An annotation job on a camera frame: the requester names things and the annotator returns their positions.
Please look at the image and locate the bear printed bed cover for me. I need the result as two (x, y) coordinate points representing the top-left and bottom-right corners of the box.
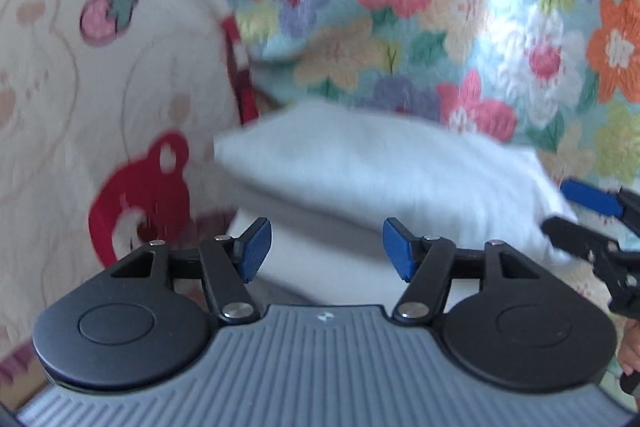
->
(0, 0), (261, 403)

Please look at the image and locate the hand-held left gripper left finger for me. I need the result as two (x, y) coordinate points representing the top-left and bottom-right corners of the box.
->
(110, 216), (273, 327)

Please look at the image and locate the light grey printed t-shirt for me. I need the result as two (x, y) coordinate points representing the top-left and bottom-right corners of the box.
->
(214, 99), (581, 268)

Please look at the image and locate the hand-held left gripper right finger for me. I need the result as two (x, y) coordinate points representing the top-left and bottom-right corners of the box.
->
(382, 216), (545, 327)

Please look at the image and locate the person's right hand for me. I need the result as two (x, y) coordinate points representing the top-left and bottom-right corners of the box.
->
(619, 322), (640, 378)

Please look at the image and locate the floral quilt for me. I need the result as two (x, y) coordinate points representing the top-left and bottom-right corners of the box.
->
(180, 0), (640, 298)

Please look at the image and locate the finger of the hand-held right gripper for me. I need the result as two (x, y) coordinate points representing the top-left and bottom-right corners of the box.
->
(560, 178), (640, 238)
(542, 216), (613, 265)

